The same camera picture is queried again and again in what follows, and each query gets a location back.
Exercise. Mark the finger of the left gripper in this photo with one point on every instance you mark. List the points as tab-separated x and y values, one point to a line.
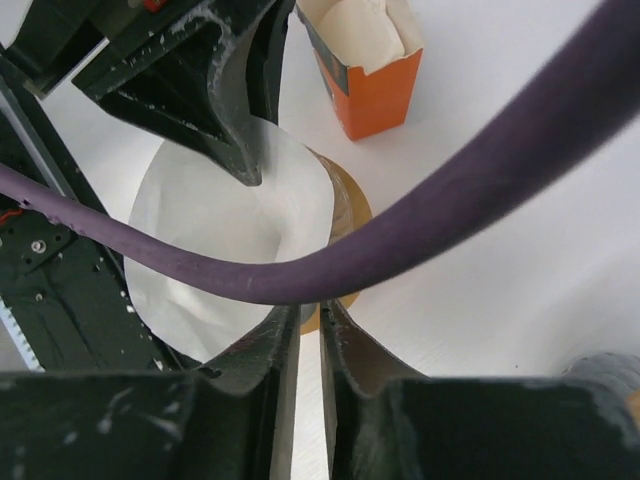
265	61

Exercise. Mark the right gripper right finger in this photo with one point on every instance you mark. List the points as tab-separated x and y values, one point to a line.
351	356

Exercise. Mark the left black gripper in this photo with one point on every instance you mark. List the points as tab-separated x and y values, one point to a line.
174	68

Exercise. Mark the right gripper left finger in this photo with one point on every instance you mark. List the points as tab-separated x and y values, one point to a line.
240	368

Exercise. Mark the orange filter box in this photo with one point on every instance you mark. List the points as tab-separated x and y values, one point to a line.
369	54

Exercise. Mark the grey glass server carafe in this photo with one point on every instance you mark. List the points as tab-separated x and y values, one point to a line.
618	372

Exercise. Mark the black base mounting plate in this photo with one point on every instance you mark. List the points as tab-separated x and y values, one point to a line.
67	292

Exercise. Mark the grey slotted cable duct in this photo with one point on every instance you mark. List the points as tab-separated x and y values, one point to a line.
19	339

